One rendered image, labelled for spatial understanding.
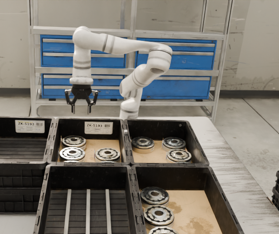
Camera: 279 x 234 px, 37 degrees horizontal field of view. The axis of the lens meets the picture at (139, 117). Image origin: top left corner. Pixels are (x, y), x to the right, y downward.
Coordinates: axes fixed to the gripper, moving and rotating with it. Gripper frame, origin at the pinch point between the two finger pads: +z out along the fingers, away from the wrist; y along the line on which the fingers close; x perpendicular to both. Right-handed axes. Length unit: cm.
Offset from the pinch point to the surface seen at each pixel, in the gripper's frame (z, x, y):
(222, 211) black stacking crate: 11, 54, -47
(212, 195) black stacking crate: 13, 42, -47
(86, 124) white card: 10.0, -7.2, -2.4
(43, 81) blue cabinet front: 53, -181, 35
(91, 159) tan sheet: 17.4, 11.1, -4.6
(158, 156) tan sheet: 17.4, 7.9, -33.1
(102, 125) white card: 10.3, -7.2, -9.2
